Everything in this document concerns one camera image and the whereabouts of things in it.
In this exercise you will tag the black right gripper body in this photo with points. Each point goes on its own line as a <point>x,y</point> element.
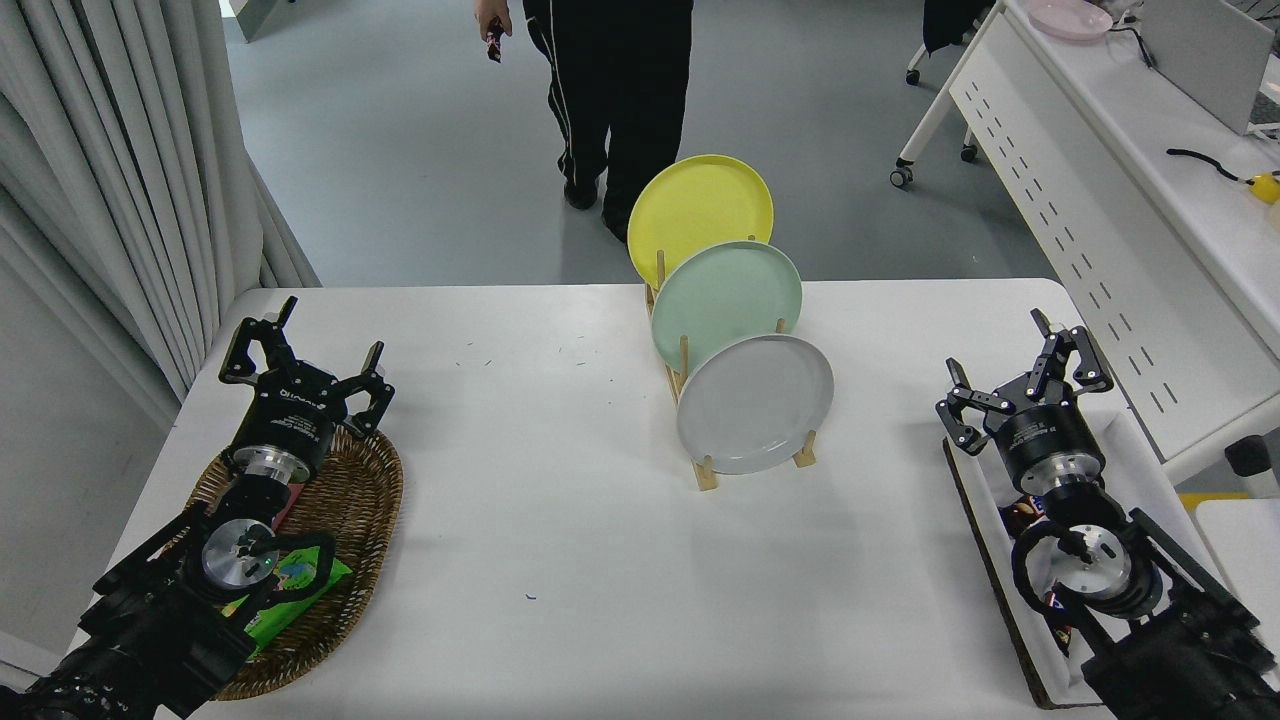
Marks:
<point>1045,435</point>

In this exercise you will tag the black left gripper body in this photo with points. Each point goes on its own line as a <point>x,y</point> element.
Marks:
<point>295,410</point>

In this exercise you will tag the grey plate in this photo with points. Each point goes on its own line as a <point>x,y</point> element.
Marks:
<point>755,405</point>

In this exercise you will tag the dark snack bar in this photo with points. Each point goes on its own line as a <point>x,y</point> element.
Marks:
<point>494,48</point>

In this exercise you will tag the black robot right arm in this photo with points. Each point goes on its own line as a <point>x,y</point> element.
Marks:
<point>1180,650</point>

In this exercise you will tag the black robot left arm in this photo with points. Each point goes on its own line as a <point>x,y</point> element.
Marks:
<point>150,630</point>

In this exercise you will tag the wooden plate rack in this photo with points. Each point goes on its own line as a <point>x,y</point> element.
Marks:
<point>705,475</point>

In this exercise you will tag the mint green plate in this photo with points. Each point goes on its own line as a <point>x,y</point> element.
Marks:
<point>720,300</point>

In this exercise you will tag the yellow plate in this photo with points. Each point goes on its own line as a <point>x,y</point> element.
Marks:
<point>695,205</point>

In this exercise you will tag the pink plate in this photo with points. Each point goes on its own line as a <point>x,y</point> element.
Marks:
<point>1070,18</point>

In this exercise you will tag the person's hand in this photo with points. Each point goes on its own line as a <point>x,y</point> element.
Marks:
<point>493,18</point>

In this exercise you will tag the brown and blue snack bar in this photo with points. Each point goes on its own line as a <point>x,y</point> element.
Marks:
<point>1022,512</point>

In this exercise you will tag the red snack packet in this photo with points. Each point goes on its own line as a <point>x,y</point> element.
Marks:
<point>290,505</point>

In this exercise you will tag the brown wicker basket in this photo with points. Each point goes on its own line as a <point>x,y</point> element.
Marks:
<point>360,500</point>

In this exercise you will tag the white tray with brown edge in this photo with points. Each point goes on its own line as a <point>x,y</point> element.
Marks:
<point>1010,590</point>

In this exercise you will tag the green snack packet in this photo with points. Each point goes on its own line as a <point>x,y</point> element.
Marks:
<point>295,585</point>

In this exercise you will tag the brown Snickers bar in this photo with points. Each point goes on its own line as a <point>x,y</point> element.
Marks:
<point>1057,620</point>

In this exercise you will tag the small white table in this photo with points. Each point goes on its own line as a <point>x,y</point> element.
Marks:
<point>1245,545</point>

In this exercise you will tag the grey curtain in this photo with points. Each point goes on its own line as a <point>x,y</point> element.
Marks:
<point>110,150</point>

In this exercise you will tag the white perforated desk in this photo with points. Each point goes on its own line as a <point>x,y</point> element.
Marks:
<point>1130,110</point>

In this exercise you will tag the yellow round object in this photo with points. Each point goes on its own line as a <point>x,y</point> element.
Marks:
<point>1267,188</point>

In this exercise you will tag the grey laptop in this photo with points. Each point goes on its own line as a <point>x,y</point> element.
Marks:
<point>1200,55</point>

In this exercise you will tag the person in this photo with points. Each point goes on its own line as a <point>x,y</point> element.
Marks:
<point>620,90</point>

